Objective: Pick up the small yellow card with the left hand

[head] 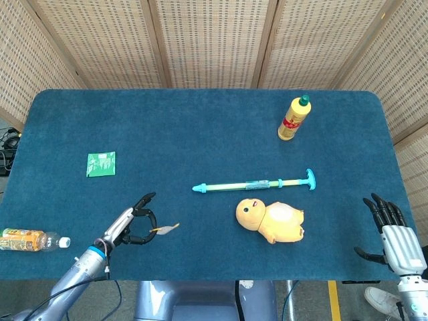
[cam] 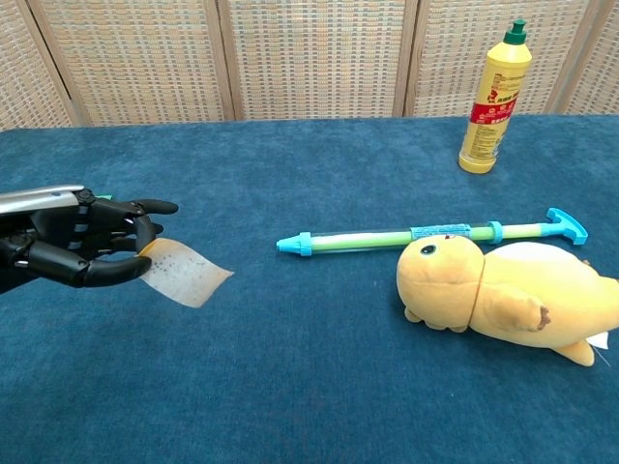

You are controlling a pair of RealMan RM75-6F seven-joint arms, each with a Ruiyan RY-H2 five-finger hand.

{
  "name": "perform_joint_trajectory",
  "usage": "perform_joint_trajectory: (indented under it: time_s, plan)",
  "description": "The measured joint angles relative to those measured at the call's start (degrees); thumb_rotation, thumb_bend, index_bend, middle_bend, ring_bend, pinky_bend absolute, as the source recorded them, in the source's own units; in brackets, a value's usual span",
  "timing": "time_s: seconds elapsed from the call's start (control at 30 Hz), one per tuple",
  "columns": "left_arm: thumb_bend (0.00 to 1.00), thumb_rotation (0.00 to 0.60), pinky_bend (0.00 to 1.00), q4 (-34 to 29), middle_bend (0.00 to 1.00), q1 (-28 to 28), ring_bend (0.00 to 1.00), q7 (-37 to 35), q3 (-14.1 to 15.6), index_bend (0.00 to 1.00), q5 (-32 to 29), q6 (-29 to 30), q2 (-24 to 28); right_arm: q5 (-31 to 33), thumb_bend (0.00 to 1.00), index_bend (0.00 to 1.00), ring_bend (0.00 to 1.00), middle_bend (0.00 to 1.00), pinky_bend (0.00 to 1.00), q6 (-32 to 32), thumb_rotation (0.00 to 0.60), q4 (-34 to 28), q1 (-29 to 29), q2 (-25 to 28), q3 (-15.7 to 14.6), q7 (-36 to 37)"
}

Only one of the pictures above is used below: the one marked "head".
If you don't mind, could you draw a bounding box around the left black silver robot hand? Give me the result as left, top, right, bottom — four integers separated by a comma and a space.
94, 191, 158, 250

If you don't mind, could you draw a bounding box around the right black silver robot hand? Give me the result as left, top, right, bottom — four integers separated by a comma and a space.
353, 193, 425, 277

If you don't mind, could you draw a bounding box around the yellow rectangular card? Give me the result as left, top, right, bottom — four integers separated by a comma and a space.
149, 223, 181, 236

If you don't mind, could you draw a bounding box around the white sneaker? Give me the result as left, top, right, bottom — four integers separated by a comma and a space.
363, 286, 401, 317

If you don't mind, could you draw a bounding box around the green square sachet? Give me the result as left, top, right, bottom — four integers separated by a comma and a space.
86, 150, 117, 179

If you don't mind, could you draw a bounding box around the woven bamboo screen panel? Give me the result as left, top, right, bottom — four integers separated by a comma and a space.
146, 0, 279, 89
334, 0, 428, 143
28, 0, 172, 90
393, 132, 428, 248
256, 0, 401, 90
0, 0, 84, 133

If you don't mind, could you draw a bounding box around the orange label drink bottle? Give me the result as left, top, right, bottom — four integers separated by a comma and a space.
0, 227, 72, 252

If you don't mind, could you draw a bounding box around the blue grey robot torso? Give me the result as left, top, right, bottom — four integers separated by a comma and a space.
133, 280, 279, 321

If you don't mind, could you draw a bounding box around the cyan toy water pump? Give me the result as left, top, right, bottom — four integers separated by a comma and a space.
191, 169, 317, 195

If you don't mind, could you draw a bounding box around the blue carpet table cover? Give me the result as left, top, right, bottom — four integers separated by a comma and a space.
0, 88, 423, 282

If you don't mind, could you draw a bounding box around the silver metal table leg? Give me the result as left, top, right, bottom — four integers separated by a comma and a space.
286, 280, 297, 321

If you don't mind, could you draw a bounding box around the yellow plush duck toy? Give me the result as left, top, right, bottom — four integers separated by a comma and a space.
235, 197, 306, 245

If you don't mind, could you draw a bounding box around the yellow bottle green cap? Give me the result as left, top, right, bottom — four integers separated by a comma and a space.
277, 94, 312, 142

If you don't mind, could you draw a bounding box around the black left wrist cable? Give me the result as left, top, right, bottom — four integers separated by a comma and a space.
31, 257, 123, 321

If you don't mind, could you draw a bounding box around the black cable bundle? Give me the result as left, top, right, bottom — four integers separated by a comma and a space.
0, 126, 23, 178

